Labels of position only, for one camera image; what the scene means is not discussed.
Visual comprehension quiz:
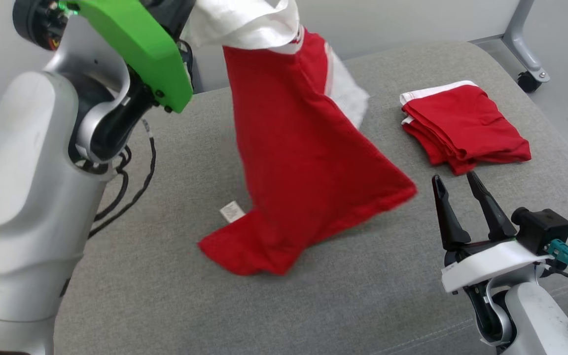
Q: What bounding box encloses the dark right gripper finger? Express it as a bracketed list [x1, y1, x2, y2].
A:
[466, 171, 518, 242]
[431, 175, 472, 252]

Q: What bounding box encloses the grey fabric sofa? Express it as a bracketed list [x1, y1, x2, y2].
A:
[52, 41, 568, 355]

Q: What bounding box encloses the red white basketball jersey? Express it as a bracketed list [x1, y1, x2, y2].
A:
[180, 0, 418, 277]

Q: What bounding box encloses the black caster wheel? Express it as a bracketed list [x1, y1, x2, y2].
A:
[517, 71, 542, 94]

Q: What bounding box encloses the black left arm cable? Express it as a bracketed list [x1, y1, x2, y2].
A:
[89, 118, 157, 237]

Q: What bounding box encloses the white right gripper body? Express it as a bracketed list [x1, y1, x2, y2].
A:
[441, 238, 553, 296]

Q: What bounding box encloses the red shorts white trim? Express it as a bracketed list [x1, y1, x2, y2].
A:
[400, 80, 532, 176]

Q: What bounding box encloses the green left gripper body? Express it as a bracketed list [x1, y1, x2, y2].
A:
[65, 0, 196, 114]

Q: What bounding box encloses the grey metal frame leg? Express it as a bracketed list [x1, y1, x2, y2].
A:
[502, 0, 551, 83]

